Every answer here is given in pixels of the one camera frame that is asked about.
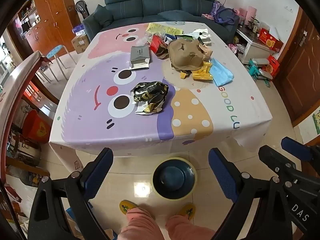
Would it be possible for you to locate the gold foil packet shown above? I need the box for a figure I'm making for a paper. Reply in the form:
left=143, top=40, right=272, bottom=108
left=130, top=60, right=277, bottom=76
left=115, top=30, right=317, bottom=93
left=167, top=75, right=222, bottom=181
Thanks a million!
left=180, top=61, right=214, bottom=82

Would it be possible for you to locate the red cardboard box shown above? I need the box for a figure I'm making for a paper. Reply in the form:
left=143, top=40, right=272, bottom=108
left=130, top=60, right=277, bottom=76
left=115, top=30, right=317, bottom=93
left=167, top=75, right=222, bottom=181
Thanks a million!
left=149, top=35, right=168, bottom=55

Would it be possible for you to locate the pink gift bag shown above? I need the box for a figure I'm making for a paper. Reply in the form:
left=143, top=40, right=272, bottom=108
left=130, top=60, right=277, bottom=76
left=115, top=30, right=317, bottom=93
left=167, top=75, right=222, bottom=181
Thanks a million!
left=246, top=6, right=258, bottom=23

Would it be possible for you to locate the black fan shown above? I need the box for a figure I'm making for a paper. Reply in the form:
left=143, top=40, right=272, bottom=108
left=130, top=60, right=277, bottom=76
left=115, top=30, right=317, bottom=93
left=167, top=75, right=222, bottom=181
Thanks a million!
left=75, top=0, right=90, bottom=20

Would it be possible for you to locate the person's yellow slipper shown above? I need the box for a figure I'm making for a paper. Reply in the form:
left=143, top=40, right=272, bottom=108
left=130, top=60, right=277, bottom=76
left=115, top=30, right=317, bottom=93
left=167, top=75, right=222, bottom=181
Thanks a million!
left=176, top=202, right=196, bottom=222
left=119, top=200, right=140, bottom=217

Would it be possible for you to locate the wall poster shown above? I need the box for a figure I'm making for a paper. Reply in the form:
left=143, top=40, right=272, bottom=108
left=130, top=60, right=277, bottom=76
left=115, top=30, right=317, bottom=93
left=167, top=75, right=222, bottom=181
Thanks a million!
left=311, top=110, right=320, bottom=135

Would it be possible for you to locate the red container yellow print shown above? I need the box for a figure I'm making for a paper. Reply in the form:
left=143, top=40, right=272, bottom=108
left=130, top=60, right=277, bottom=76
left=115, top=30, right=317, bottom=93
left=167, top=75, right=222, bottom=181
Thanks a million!
left=22, top=109, right=50, bottom=144

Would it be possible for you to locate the white cabinet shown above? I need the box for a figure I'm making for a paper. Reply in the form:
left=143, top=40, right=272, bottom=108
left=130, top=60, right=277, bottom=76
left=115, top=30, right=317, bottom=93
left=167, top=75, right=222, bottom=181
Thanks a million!
left=236, top=27, right=275, bottom=64

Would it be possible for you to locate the yellow plastic bag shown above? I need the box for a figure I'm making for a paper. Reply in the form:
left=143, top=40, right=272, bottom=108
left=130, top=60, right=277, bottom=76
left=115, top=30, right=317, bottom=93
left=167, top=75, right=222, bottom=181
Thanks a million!
left=146, top=22, right=167, bottom=34

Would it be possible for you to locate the purple backpack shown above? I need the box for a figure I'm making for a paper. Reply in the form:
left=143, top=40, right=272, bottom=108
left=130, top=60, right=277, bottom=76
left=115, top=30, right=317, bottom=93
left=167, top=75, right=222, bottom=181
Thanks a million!
left=210, top=1, right=240, bottom=25

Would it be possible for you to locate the black gold crumpled wrapper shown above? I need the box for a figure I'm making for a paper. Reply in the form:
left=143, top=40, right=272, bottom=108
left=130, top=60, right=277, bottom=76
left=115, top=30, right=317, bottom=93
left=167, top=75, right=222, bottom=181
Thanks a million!
left=132, top=81, right=169, bottom=115

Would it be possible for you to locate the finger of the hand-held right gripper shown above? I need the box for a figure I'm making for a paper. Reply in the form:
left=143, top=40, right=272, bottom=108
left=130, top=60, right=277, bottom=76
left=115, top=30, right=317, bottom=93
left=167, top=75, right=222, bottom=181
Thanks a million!
left=280, top=136, right=320, bottom=165
left=258, top=146, right=301, bottom=183

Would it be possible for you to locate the dark teal sofa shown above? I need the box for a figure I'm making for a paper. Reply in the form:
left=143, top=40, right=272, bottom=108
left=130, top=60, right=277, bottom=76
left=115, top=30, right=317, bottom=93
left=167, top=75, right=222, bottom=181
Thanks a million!
left=82, top=0, right=240, bottom=43

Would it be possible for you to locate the cartoon printed tablecloth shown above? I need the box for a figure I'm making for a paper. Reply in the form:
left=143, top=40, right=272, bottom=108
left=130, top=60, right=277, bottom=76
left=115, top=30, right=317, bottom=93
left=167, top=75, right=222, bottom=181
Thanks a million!
left=49, top=22, right=273, bottom=175

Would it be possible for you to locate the person's left yellow slipper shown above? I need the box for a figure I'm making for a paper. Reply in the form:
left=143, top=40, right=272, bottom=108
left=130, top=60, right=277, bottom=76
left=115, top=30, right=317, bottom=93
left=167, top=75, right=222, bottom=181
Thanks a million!
left=119, top=200, right=140, bottom=217

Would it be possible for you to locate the brown crumpled paper bag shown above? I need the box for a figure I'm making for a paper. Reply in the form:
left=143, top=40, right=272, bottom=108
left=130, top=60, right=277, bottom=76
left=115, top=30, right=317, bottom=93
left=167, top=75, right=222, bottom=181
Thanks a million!
left=168, top=39, right=213, bottom=71

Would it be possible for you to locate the blue face mask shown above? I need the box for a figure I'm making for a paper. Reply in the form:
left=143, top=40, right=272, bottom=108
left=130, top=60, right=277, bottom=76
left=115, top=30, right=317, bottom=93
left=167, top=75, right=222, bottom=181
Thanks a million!
left=209, top=58, right=234, bottom=87

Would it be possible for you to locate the blue purple package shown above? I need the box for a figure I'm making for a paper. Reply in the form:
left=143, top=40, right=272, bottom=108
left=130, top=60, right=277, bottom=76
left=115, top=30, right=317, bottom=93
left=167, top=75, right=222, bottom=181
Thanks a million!
left=72, top=24, right=87, bottom=35

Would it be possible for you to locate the wooden dining table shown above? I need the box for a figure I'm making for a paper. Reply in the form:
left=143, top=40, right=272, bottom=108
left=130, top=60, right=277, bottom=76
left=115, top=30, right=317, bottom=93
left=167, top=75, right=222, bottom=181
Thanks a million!
left=0, top=50, right=60, bottom=140

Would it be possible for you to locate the red gift box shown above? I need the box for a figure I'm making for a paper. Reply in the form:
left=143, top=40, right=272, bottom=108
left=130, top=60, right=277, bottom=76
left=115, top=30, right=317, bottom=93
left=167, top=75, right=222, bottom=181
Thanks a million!
left=258, top=27, right=284, bottom=53

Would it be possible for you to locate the person's right leg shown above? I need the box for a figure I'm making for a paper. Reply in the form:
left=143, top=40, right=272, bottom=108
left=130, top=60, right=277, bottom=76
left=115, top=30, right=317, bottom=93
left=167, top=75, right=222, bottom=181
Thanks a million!
left=166, top=214, right=215, bottom=240

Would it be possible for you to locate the person's left leg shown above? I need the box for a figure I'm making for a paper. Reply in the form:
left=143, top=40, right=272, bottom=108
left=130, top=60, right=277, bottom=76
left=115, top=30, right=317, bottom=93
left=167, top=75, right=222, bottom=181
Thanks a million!
left=117, top=206, right=173, bottom=240

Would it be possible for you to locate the person's leg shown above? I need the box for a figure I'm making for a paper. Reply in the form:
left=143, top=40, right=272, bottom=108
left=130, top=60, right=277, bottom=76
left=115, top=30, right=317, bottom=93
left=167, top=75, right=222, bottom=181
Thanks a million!
left=117, top=206, right=173, bottom=240
left=166, top=214, right=215, bottom=240

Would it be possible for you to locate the brown cardboard box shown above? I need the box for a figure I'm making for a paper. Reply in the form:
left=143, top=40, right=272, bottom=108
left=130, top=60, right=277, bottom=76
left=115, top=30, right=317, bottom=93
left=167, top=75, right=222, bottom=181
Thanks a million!
left=71, top=34, right=90, bottom=54

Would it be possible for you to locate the black wire rack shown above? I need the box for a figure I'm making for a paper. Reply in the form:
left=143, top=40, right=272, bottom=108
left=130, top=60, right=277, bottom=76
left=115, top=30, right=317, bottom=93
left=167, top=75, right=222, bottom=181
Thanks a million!
left=246, top=16, right=260, bottom=30

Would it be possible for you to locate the teal grey ride-on toy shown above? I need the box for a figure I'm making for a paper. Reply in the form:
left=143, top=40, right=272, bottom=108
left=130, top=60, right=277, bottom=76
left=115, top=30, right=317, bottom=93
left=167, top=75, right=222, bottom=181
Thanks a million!
left=246, top=58, right=272, bottom=87

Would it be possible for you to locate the blue seat stool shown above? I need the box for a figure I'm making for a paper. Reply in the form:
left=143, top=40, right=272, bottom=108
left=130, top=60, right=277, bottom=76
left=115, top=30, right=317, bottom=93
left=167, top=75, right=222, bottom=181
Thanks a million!
left=35, top=45, right=77, bottom=82

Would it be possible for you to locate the silver cardboard box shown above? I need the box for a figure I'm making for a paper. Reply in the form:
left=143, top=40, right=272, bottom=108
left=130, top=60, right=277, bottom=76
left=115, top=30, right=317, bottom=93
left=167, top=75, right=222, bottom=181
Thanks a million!
left=129, top=44, right=151, bottom=70

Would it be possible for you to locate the person's right yellow slipper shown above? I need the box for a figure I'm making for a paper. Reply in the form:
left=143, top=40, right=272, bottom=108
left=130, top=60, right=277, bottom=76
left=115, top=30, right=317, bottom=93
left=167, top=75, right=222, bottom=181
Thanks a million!
left=176, top=202, right=196, bottom=222

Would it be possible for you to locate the wooden door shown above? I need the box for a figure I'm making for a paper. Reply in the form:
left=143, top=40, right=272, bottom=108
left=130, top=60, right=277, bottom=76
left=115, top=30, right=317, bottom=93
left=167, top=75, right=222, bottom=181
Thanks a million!
left=274, top=7, right=320, bottom=125

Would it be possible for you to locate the dark blue trash bin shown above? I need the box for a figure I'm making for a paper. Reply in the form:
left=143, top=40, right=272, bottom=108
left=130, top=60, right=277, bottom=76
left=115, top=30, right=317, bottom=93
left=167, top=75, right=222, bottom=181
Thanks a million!
left=152, top=157, right=199, bottom=200

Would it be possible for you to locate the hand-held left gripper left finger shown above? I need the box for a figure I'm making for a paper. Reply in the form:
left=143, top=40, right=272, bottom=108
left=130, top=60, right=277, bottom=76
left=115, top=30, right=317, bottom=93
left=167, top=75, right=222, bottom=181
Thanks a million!
left=27, top=147, right=114, bottom=240

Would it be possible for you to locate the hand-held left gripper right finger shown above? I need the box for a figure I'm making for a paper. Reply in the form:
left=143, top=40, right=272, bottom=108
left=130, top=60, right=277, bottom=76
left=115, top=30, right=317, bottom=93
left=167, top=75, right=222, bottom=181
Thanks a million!
left=208, top=147, right=298, bottom=240

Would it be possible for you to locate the wooden wardrobe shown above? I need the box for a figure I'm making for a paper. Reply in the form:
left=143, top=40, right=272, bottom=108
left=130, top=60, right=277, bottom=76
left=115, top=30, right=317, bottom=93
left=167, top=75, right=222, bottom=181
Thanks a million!
left=7, top=0, right=75, bottom=53

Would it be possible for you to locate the brown crumpled wrapper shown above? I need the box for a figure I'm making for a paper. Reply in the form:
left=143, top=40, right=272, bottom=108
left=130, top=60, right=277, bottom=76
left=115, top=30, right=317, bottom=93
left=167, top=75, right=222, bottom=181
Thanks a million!
left=157, top=45, right=173, bottom=60

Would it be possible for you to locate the red carry box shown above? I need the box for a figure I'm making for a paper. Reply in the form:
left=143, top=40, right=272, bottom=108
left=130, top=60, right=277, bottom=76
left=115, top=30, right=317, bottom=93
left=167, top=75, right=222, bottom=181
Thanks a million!
left=261, top=54, right=280, bottom=78

